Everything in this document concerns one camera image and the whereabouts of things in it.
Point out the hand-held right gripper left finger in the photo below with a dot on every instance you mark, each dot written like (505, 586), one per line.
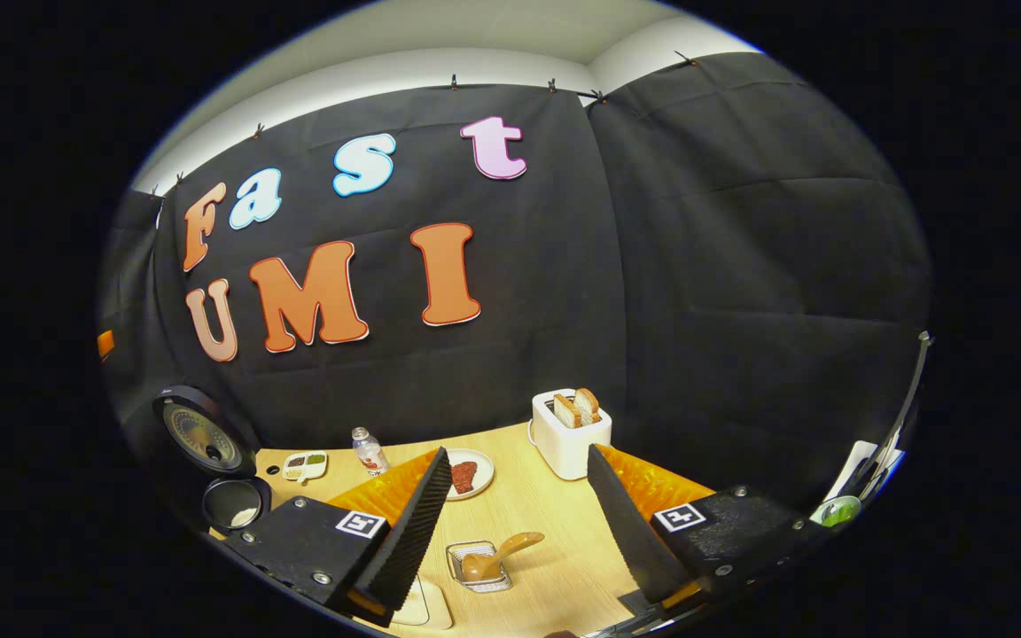
(413, 540)

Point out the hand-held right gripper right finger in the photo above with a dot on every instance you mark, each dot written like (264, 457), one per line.
(630, 532)

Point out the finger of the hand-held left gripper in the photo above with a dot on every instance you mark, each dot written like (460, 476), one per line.
(105, 344)

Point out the wooden spoon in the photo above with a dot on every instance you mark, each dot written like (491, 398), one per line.
(510, 547)

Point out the dark grey rice cooker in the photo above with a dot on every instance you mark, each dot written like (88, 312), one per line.
(209, 434)

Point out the red meat piece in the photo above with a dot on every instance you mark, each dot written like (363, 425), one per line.
(464, 477)

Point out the small clear drink bottle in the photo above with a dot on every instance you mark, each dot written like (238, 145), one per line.
(371, 456)

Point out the white round plate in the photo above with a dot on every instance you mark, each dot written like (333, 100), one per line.
(484, 465)

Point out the white toaster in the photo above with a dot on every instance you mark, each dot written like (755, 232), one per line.
(568, 447)

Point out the white divided condiment dish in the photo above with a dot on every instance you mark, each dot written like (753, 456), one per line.
(307, 467)

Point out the toast bread slice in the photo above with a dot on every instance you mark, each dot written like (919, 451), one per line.
(588, 404)
(565, 411)

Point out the green round object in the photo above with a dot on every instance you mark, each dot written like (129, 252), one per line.
(840, 510)

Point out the white paper sheet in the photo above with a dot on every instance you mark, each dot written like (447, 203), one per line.
(861, 462)

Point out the black slanted bar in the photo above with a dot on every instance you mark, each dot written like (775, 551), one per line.
(905, 408)

